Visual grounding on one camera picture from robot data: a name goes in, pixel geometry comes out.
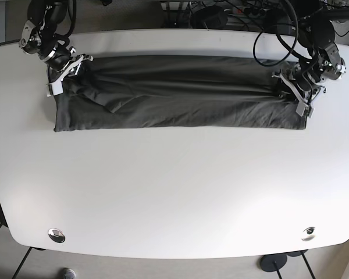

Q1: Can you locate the left chrome table grommet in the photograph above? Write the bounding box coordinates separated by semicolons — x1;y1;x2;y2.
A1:
48;228;66;244

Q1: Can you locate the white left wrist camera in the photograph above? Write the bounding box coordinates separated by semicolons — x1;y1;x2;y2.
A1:
295;102;314;118

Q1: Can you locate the black round stand base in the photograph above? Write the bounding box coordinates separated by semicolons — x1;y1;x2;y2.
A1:
259;253;287;273

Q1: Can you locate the grey sneaker shoe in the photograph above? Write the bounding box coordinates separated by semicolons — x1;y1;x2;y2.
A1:
60;268;76;279

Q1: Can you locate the right chrome table grommet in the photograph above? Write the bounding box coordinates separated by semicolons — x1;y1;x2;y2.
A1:
300;227;316;241

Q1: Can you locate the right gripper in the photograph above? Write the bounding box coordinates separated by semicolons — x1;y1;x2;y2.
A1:
19;22;94;86

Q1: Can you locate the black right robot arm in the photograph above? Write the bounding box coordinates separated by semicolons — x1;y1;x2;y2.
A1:
19;1;94;95

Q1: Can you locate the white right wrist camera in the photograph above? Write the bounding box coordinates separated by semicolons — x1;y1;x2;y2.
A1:
47;81;63;97

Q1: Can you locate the light teal T-shirt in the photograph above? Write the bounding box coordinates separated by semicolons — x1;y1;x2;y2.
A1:
54;55;307;132

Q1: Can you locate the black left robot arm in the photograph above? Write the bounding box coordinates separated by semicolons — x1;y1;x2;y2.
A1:
255;1;346;112

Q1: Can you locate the black power adapter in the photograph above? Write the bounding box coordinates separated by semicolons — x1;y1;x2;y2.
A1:
190;5;228;29

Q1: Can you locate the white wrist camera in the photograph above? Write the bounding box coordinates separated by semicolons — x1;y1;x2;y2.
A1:
295;102;314;118
47;81;63;97

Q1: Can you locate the chrome table grommet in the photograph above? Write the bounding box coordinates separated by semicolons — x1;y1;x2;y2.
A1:
48;228;66;244
300;227;316;241

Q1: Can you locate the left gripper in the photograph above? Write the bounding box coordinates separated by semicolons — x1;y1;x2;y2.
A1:
273;43;346;105

